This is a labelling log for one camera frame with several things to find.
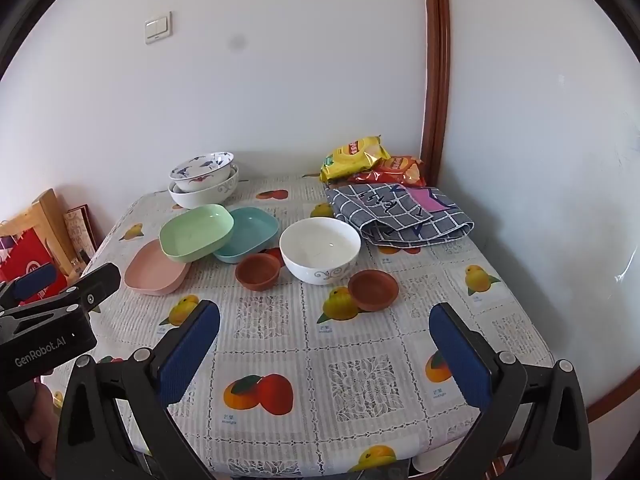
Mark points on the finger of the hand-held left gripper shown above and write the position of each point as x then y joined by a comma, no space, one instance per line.
95,285
35,280

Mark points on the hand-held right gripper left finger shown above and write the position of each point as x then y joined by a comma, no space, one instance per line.
190,350

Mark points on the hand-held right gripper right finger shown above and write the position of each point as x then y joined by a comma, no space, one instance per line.
460,360

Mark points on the pink plastic plate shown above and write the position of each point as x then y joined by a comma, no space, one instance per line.
150,272

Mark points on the deep brown clay bowl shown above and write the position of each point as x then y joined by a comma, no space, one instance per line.
257,270

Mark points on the shallow brown clay bowl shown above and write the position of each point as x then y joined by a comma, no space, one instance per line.
374,287

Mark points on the green plastic plate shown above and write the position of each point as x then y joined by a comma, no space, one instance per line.
195,232

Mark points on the teal plastic plate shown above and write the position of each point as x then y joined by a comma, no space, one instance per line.
252,232

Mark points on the white ceramic bowl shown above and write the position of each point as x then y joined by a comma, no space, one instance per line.
320,250

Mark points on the person's left hand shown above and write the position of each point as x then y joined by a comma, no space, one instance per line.
42,425

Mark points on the red paper bag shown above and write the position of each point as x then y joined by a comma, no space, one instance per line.
25,260

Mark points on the brown patterned book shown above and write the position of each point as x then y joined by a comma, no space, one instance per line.
80,232

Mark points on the wooden chair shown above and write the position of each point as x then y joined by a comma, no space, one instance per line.
47,220

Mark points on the fruit-printed tablecloth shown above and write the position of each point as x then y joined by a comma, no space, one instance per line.
310,360

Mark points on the large white scroll-print bowl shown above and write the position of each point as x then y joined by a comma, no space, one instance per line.
200,197

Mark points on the grey checked cloth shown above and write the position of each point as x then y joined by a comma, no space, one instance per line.
400,222

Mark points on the blue patterned white bowl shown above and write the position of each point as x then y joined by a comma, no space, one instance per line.
200,167

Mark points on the red chip bag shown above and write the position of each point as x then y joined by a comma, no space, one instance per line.
400,170

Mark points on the yellow chip bag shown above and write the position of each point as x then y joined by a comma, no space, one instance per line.
352,157

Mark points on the white light switch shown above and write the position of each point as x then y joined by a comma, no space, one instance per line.
158,28

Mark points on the brown wooden door frame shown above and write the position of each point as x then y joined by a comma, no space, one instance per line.
436,60

